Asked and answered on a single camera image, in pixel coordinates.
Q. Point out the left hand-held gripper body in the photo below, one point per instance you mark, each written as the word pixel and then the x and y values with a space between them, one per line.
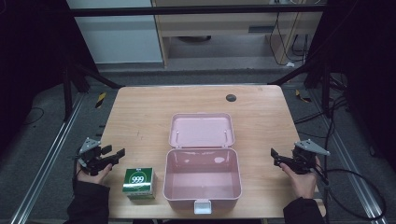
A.
pixel 91 155

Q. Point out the white cabinet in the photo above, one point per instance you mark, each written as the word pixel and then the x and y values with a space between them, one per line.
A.
pixel 118 37

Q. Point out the black horizontal frame bar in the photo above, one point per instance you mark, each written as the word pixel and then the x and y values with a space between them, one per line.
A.
pixel 186 11

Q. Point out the pink plastic storage box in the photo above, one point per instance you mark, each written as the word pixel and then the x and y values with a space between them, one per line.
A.
pixel 202 161

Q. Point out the person's right hand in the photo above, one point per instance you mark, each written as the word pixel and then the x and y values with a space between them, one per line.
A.
pixel 303 183

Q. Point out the aluminium floor rail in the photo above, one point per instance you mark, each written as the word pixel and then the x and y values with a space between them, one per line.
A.
pixel 46 155
pixel 348 161

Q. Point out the round black table grommet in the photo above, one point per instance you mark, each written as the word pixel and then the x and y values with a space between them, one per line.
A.
pixel 231 98

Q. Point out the person's left hand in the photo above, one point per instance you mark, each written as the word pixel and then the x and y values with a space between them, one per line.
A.
pixel 93 178

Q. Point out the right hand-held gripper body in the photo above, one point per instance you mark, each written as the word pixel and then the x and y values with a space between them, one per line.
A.
pixel 304 158

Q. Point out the yellow and black tape strip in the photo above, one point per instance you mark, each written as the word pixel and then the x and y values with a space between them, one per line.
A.
pixel 100 100
pixel 302 96

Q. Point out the light wooden desk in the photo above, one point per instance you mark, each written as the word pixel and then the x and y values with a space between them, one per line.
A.
pixel 218 23

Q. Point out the green and white medicine box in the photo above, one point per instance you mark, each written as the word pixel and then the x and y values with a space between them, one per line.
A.
pixel 138 183

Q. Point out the white plug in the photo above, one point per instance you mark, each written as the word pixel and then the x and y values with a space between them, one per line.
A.
pixel 290 64

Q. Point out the black metal stand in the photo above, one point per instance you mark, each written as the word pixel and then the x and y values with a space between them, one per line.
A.
pixel 325 90
pixel 67 93

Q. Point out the black curtain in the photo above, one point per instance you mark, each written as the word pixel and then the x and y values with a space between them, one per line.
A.
pixel 28 62
pixel 367 77

